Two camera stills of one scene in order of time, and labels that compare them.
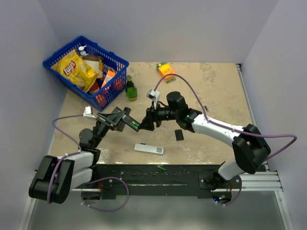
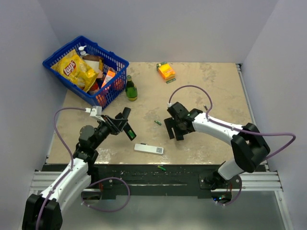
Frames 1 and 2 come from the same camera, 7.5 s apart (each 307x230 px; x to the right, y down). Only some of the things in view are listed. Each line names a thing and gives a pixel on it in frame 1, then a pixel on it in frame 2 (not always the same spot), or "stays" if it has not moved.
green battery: x=161 y=168 stays
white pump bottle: x=82 y=52 stays
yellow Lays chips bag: x=71 y=66 stays
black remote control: x=131 y=122 to x=129 y=132
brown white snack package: x=96 y=63 stays
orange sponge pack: x=164 y=68 stays
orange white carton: x=110 y=74 stays
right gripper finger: x=147 y=123 to x=179 y=133
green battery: x=133 y=125 to x=131 y=133
